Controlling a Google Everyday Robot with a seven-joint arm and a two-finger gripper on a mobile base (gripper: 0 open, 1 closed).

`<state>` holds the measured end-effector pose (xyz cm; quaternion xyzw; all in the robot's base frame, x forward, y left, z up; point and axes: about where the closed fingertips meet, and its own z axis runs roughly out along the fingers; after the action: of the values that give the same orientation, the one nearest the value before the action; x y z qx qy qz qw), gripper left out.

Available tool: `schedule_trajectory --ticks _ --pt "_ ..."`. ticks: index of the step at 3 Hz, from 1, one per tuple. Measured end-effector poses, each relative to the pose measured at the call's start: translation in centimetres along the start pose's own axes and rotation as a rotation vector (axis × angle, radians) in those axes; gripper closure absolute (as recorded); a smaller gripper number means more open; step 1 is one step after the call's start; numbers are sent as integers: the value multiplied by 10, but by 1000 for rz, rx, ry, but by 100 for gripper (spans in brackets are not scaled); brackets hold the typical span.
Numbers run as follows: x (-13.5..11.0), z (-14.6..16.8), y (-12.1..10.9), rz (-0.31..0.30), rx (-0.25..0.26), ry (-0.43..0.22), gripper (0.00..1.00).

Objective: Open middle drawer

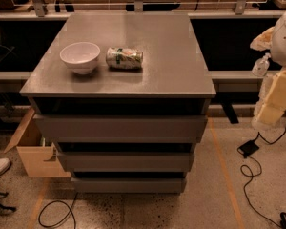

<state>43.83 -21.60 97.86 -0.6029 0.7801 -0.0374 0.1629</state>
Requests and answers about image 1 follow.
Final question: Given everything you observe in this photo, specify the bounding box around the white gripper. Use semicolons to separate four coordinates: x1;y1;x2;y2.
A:
252;68;286;131

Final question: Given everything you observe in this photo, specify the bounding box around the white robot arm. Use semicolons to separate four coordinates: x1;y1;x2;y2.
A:
250;11;286;131

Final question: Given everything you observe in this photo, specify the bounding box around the grey top drawer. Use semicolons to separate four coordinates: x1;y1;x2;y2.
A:
34;114;207;143

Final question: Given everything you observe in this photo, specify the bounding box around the grey drawer cabinet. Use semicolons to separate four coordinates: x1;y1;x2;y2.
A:
21;12;215;193

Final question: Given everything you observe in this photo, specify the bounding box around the open cardboard box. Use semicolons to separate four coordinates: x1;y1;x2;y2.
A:
4;108;71;178

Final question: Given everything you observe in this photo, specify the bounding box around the clear hand sanitizer bottle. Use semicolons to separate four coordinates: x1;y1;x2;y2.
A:
252;52;271;77

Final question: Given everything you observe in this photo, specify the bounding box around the grey side bench right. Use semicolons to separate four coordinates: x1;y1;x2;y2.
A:
209;70;280;94

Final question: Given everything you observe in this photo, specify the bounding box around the grey side bench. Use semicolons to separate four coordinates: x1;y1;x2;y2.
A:
209;70;280;94
0;72;31;93

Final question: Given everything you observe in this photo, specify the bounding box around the black plug bottom right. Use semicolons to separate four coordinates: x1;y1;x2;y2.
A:
280;212;286;229

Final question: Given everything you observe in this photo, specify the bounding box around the crushed green drink can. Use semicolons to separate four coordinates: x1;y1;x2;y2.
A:
106;48;143;70

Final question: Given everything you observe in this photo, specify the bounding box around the white ceramic bowl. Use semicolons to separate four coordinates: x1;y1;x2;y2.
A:
60;42;101;74

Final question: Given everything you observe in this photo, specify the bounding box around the grey side bench left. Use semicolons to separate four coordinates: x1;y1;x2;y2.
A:
0;72;31;93

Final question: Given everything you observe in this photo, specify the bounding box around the black floor cable left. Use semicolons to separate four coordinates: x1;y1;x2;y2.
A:
37;192;79;229

